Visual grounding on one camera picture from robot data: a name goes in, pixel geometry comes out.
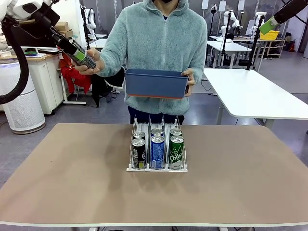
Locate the blue plastic bin orange base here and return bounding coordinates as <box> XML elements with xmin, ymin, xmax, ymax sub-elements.
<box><xmin>125</xmin><ymin>68</ymin><xmax>189</xmax><ymax>100</ymax></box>

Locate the white cylindrical air purifier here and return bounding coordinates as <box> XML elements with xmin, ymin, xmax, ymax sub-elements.
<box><xmin>0</xmin><ymin>62</ymin><xmax>46</xmax><ymax>135</ymax></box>

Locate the wooden shelf table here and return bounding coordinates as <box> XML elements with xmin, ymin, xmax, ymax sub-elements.
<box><xmin>257</xmin><ymin>38</ymin><xmax>286</xmax><ymax>58</ymax></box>

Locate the white office desk cabinet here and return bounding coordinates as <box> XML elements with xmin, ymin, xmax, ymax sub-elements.
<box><xmin>24</xmin><ymin>54</ymin><xmax>67</xmax><ymax>115</ymax></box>

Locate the brown cardboard box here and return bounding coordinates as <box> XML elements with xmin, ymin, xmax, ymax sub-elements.
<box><xmin>54</xmin><ymin>21</ymin><xmax>69</xmax><ymax>31</ymax></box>
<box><xmin>59</xmin><ymin>29</ymin><xmax>74</xmax><ymax>39</ymax></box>

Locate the yellow plastic basket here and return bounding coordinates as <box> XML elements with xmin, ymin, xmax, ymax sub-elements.
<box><xmin>259</xmin><ymin>30</ymin><xmax>281</xmax><ymax>40</ymax></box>

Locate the clear plastic can dispenser rack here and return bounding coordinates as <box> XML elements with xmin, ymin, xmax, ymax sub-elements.
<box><xmin>126</xmin><ymin>114</ymin><xmax>189</xmax><ymax>173</ymax></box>

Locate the black tripod stand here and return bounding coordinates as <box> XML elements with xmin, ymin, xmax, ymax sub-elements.
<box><xmin>220</xmin><ymin>11</ymin><xmax>232</xmax><ymax>69</ymax></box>
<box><xmin>246</xmin><ymin>13</ymin><xmax>267</xmax><ymax>71</ymax></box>

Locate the person in teal fleece jacket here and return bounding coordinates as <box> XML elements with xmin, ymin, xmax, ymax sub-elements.
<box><xmin>97</xmin><ymin>0</ymin><xmax>208</xmax><ymax>125</ymax></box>

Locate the black jacket white trim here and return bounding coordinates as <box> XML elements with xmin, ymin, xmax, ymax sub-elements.
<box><xmin>91</xmin><ymin>69</ymin><xmax>126</xmax><ymax>108</ymax></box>

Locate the person's left hand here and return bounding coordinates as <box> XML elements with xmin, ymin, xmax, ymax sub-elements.
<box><xmin>180</xmin><ymin>68</ymin><xmax>196</xmax><ymax>98</ymax></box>

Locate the orange jacket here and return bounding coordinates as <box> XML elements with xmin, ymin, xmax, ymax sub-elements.
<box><xmin>59</xmin><ymin>51</ymin><xmax>93</xmax><ymax>94</ymax></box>

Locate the black corrugated cable hose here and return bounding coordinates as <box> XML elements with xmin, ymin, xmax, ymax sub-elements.
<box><xmin>0</xmin><ymin>15</ymin><xmax>30</xmax><ymax>105</ymax></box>

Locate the white side table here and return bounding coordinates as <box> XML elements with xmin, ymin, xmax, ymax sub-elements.
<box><xmin>203</xmin><ymin>68</ymin><xmax>308</xmax><ymax>130</ymax></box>

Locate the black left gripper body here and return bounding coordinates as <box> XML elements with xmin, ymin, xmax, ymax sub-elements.
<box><xmin>33</xmin><ymin>1</ymin><xmax>61</xmax><ymax>29</ymax></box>

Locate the person's right hand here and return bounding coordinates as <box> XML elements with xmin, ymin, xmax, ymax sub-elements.
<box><xmin>71</xmin><ymin>47</ymin><xmax>106</xmax><ymax>76</ymax></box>

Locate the person's left forearm teal sleeve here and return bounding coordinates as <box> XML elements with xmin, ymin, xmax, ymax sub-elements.
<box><xmin>189</xmin><ymin>51</ymin><xmax>208</xmax><ymax>84</ymax></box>

